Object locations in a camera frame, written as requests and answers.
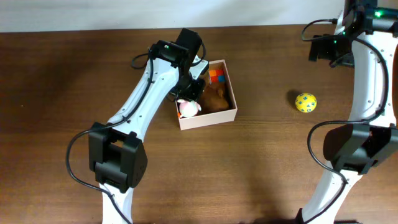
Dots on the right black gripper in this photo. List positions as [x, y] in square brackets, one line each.
[324, 42]

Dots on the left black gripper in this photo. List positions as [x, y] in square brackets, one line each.
[180, 95]

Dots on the pink white duck toy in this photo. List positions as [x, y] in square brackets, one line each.
[187, 109]

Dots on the brown plush toy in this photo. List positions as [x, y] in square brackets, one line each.
[213, 99]

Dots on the colourful puzzle cube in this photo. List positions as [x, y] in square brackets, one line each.
[217, 76]

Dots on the yellow ball with blue marks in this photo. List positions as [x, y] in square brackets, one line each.
[306, 102]

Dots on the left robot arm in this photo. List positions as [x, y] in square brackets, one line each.
[116, 151]

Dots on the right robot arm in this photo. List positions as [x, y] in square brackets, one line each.
[365, 39]

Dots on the white open cardboard box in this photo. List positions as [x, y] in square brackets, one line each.
[205, 119]

